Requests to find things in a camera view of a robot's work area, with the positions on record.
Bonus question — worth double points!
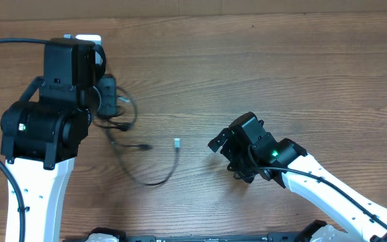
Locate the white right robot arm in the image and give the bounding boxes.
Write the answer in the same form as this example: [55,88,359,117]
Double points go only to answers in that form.
[208,112,387,241]

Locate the black usb cables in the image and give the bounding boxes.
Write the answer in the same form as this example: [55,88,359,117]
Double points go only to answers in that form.
[92,85,181,187]

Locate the brown cardboard back panel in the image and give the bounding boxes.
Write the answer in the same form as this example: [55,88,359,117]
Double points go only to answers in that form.
[0,0,387,21]

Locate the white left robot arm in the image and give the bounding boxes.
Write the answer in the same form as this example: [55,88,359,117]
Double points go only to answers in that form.
[0,36,118,241]

